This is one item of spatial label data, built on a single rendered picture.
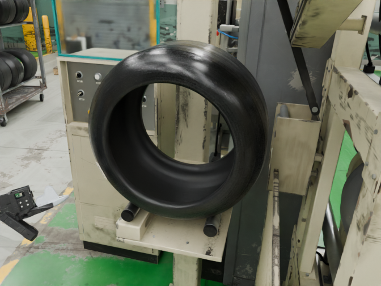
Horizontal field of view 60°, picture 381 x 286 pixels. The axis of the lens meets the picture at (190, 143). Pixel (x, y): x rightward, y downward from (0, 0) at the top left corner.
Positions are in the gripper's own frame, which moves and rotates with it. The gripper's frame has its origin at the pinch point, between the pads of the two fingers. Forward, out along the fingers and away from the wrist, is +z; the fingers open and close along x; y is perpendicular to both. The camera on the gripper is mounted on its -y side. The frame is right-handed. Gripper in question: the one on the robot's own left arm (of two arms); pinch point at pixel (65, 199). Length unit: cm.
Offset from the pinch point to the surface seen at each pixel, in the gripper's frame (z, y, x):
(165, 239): 26.5, -24.2, -2.2
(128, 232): 15.7, -18.0, 1.1
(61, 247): -12, -58, 127
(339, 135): 90, -4, -25
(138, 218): 20.6, -15.2, 2.6
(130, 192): 18.9, -3.2, -6.0
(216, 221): 40.8, -19.0, -15.9
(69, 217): -2, -49, 157
